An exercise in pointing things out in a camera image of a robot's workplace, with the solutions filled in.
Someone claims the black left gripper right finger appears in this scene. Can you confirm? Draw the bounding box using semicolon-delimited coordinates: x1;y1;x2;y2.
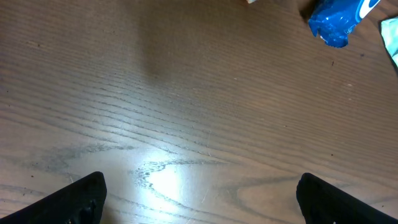
296;173;397;224

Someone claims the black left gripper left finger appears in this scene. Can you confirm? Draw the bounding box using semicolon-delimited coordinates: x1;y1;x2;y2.
1;171;107;224

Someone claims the blue cookie packet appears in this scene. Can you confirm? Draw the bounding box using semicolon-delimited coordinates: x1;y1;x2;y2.
308;0;380;48

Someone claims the teal wipes packet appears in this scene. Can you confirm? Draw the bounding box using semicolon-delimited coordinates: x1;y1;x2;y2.
380;17;398;67

